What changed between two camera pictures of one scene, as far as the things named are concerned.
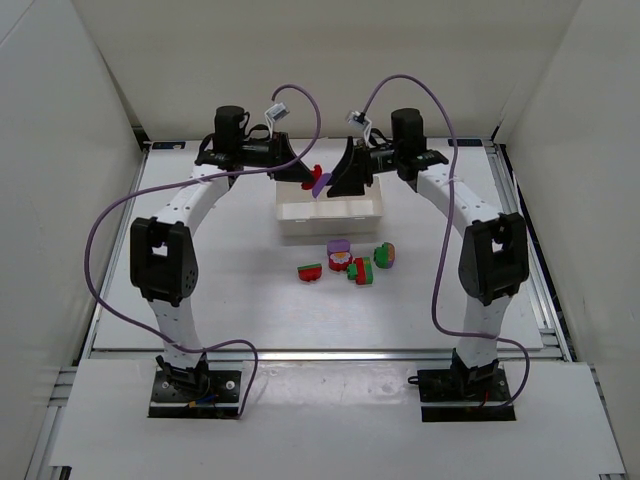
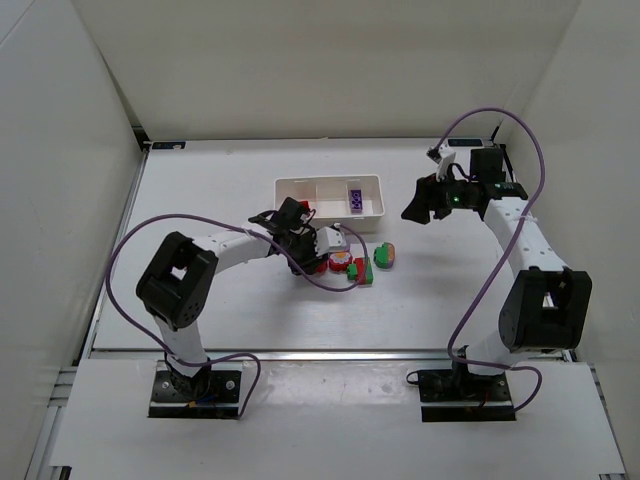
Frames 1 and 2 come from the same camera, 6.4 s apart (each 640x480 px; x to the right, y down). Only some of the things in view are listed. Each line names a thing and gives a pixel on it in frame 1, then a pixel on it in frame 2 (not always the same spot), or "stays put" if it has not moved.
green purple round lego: [384, 255] stays put
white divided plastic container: [300, 214] stays put
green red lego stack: [361, 271] stays put
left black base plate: [197, 393] stays put
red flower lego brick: [339, 261] stays put
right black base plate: [465, 394] stays put
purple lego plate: [320, 183] -> [356, 201]
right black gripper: [360, 157] -> [430, 195]
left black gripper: [282, 151] -> [304, 257]
